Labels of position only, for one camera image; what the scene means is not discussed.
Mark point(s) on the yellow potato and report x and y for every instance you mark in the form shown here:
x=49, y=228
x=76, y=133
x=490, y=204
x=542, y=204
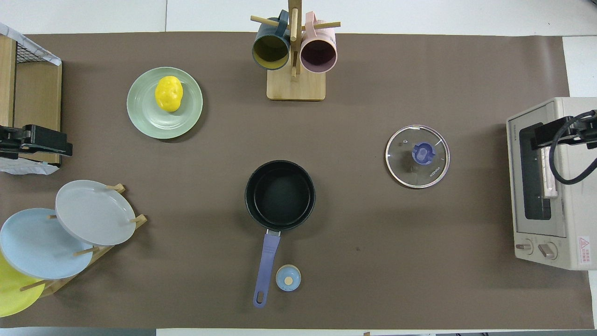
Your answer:
x=169, y=93

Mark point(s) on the pale green plate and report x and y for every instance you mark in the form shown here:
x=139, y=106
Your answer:
x=163, y=126

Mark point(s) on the pink mug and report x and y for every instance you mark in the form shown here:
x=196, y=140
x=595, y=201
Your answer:
x=318, y=53

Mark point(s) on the dark teal mug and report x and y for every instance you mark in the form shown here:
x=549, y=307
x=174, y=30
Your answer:
x=270, y=51

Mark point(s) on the brown table mat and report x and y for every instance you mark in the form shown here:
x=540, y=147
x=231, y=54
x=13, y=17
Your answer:
x=419, y=256

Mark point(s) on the yellow plate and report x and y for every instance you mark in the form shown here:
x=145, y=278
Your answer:
x=11, y=298

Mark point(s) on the wooden mug tree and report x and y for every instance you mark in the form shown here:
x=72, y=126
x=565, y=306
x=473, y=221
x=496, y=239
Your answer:
x=296, y=88

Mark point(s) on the beige toaster oven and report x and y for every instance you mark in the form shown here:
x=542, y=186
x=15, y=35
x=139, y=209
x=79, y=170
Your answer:
x=578, y=210

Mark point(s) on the translucent white plastic sheet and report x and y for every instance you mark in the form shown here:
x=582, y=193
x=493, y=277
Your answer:
x=28, y=167

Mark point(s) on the white crumpled bag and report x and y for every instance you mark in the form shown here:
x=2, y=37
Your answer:
x=49, y=57

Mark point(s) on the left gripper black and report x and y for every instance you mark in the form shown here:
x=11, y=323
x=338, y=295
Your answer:
x=14, y=140

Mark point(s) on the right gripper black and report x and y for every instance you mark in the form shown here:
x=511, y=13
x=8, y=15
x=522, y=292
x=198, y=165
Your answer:
x=585, y=133

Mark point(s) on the wooden plate rack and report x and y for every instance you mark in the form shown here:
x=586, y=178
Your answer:
x=140, y=219

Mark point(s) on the glass lid with blue knob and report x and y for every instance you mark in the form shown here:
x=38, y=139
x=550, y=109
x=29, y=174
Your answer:
x=422, y=153

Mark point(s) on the light blue plate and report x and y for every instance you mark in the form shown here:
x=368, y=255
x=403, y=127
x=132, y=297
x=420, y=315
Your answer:
x=37, y=247

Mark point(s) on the gray plate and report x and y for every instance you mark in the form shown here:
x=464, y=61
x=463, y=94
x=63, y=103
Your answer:
x=93, y=212

